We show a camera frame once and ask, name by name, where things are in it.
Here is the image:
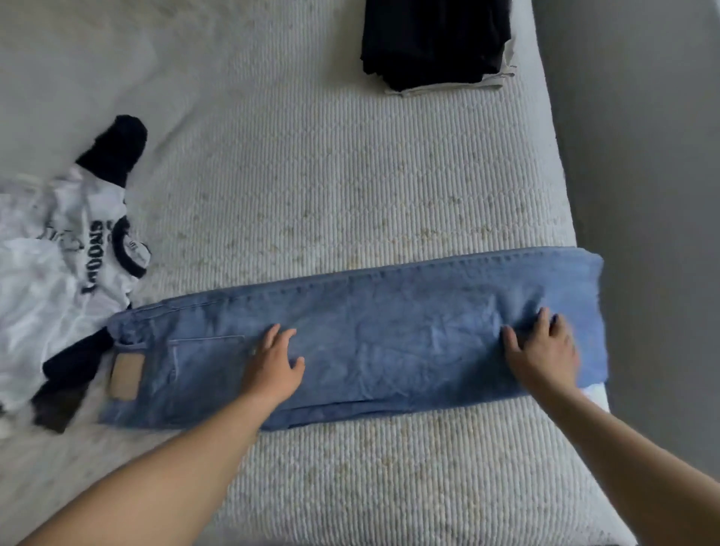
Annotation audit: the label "person's left hand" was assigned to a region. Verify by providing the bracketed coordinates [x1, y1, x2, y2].
[241, 323, 306, 407]

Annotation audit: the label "person's right hand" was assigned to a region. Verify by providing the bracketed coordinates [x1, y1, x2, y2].
[502, 306, 581, 396]

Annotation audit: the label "light blue denim jeans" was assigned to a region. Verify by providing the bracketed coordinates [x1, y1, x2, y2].
[98, 246, 611, 433]

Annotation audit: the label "person's right forearm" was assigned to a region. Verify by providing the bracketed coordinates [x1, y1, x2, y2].
[533, 382, 720, 546]

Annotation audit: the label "person's left forearm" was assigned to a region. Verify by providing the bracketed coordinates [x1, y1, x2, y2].
[17, 389, 294, 546]

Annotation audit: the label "bed with white textured cover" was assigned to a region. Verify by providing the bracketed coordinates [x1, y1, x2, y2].
[0, 0, 638, 546]

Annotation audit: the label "white t-shirt with black sleeves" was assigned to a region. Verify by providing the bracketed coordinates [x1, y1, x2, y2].
[0, 115, 153, 435]

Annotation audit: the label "folded black garment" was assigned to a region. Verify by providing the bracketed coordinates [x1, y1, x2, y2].
[360, 0, 513, 93]

